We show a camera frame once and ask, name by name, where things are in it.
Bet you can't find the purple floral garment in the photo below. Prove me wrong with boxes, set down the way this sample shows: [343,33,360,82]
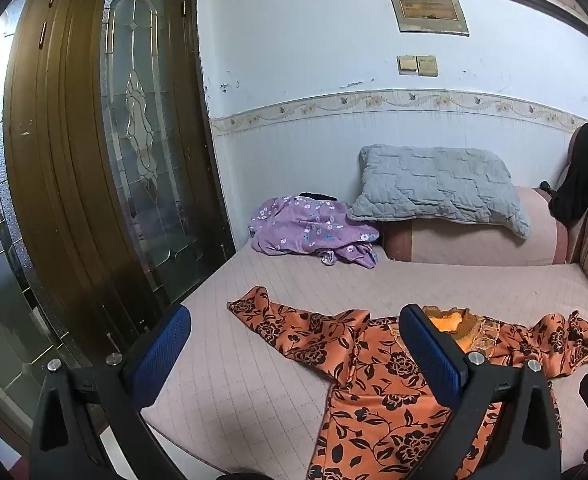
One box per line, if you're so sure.
[248,194,381,270]

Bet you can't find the pink bolster cushion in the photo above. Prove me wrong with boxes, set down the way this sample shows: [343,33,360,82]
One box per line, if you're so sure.
[381,186,570,266]

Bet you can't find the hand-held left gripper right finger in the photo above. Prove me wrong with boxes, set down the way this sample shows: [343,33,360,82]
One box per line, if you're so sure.
[398,303,563,480]

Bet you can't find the wooden door with glass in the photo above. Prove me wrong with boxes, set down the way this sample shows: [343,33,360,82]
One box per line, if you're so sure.
[3,0,237,367]

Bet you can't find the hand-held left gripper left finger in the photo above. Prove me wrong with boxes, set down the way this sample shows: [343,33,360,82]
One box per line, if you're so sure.
[28,304,195,480]

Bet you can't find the wall plaque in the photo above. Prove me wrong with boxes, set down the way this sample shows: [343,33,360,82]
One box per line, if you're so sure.
[386,0,470,37]

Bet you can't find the grey quilted pillow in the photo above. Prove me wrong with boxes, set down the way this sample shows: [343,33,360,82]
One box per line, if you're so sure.
[348,144,532,239]

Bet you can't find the orange black floral garment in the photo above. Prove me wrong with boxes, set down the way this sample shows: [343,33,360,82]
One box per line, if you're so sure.
[226,286,588,480]

